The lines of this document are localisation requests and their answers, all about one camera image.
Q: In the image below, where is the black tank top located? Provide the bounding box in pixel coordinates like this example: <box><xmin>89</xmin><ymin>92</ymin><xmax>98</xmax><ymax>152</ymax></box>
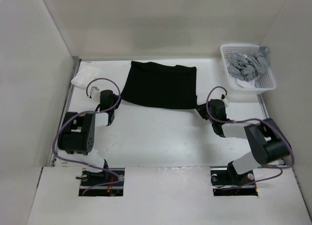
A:
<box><xmin>121</xmin><ymin>61</ymin><xmax>198</xmax><ymax>110</ymax></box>

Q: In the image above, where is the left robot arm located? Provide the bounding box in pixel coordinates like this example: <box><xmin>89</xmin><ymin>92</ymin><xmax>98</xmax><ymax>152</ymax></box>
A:
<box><xmin>57</xmin><ymin>90</ymin><xmax>121</xmax><ymax>156</ymax></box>

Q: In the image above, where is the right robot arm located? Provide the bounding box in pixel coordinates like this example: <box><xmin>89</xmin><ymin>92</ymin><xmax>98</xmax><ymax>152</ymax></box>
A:
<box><xmin>196</xmin><ymin>99</ymin><xmax>291</xmax><ymax>185</ymax></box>

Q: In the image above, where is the folded white tank top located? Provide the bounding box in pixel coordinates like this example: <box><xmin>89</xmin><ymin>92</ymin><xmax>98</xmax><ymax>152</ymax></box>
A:
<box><xmin>71</xmin><ymin>65</ymin><xmax>100</xmax><ymax>89</ymax></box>

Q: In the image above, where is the grey tank top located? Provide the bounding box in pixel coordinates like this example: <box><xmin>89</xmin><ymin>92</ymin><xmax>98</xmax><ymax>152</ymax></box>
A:
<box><xmin>227</xmin><ymin>46</ymin><xmax>270</xmax><ymax>81</ymax></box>

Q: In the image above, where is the white garment in basket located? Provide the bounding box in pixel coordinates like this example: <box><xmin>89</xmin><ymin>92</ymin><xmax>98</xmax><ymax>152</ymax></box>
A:
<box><xmin>236</xmin><ymin>79</ymin><xmax>255</xmax><ymax>89</ymax></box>

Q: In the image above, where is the white plastic basket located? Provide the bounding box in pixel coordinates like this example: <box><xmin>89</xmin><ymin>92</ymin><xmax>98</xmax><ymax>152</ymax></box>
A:
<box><xmin>220</xmin><ymin>44</ymin><xmax>276</xmax><ymax>95</ymax></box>

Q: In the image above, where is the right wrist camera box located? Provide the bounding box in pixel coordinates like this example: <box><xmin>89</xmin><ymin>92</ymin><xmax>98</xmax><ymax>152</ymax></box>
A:
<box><xmin>221</xmin><ymin>94</ymin><xmax>230</xmax><ymax>107</ymax></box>

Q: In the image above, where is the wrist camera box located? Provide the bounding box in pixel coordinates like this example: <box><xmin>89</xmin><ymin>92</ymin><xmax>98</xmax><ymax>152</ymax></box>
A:
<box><xmin>89</xmin><ymin>86</ymin><xmax>100</xmax><ymax>102</ymax></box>
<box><xmin>221</xmin><ymin>94</ymin><xmax>230</xmax><ymax>107</ymax></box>

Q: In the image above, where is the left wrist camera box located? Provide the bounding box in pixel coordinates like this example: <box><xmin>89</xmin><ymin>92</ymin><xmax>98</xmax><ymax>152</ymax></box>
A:
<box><xmin>89</xmin><ymin>86</ymin><xmax>100</xmax><ymax>102</ymax></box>

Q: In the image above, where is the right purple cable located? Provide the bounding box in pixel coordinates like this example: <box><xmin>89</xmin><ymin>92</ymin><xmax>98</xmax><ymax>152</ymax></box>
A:
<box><xmin>206</xmin><ymin>86</ymin><xmax>294</xmax><ymax>190</ymax></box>

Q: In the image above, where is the purple cable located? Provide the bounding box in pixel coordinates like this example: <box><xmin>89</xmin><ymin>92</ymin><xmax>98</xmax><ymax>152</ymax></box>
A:
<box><xmin>206</xmin><ymin>86</ymin><xmax>294</xmax><ymax>190</ymax></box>
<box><xmin>52</xmin><ymin>78</ymin><xmax>125</xmax><ymax>196</ymax></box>

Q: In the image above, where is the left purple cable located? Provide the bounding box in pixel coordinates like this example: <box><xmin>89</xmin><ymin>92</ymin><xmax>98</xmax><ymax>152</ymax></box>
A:
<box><xmin>52</xmin><ymin>78</ymin><xmax>125</xmax><ymax>196</ymax></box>

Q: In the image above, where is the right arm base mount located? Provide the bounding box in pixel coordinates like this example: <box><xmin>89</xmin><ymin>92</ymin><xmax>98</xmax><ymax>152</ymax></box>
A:
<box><xmin>210</xmin><ymin>164</ymin><xmax>258</xmax><ymax>196</ymax></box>

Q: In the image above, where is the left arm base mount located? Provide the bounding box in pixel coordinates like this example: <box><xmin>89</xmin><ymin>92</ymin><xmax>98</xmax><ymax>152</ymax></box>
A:
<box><xmin>76</xmin><ymin>170</ymin><xmax>124</xmax><ymax>197</ymax></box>

